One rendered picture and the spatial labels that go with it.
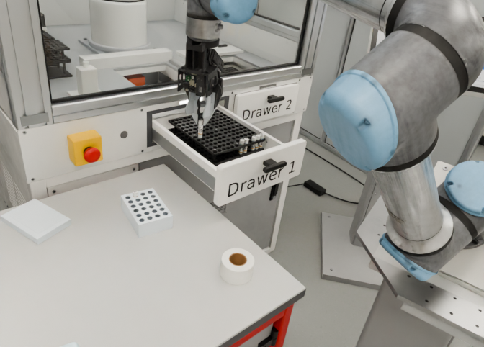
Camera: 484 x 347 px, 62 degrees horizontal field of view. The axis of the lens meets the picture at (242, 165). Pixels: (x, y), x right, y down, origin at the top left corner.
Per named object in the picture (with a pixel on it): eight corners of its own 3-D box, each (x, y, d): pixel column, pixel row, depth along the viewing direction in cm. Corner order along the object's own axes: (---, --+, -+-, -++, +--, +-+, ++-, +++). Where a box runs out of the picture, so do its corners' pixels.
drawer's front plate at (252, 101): (294, 111, 152) (299, 84, 146) (235, 127, 135) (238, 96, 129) (291, 110, 153) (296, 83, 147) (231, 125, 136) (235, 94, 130)
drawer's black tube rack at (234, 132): (262, 158, 115) (265, 138, 112) (212, 175, 105) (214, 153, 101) (215, 127, 129) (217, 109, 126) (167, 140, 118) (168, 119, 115)
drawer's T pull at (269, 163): (287, 166, 101) (287, 161, 100) (265, 174, 96) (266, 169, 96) (276, 160, 103) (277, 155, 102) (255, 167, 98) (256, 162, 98)
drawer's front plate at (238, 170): (299, 174, 113) (307, 140, 108) (217, 207, 96) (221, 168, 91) (294, 171, 115) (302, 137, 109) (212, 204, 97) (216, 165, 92)
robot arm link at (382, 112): (479, 247, 81) (467, 39, 42) (424, 296, 81) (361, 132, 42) (431, 211, 90) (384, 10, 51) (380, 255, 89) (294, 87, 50)
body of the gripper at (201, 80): (176, 93, 90) (176, 39, 84) (191, 82, 97) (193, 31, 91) (207, 101, 89) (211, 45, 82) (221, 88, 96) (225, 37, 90)
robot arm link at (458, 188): (513, 206, 84) (535, 183, 72) (466, 248, 84) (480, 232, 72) (464, 168, 90) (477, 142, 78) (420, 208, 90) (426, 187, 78)
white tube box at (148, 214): (172, 227, 97) (173, 215, 95) (138, 237, 93) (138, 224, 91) (153, 199, 105) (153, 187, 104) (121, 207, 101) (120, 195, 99)
